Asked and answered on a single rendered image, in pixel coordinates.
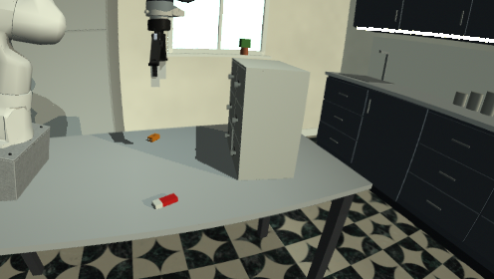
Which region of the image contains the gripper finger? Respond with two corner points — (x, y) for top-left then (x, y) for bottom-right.
(159, 34), (168, 79)
(148, 34), (164, 87)

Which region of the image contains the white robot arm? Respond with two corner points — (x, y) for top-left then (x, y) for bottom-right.
(0, 0), (185, 148)

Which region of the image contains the small grey chest of drawers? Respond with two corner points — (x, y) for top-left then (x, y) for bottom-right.
(230, 58), (311, 180)

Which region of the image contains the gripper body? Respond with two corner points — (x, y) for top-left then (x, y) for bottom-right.
(147, 19), (171, 44)

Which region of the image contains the grey drawer front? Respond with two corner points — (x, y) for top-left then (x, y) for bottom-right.
(228, 61), (238, 95)
(227, 90), (235, 122)
(232, 99), (243, 143)
(224, 118), (234, 150)
(230, 132), (240, 175)
(234, 65), (246, 107)

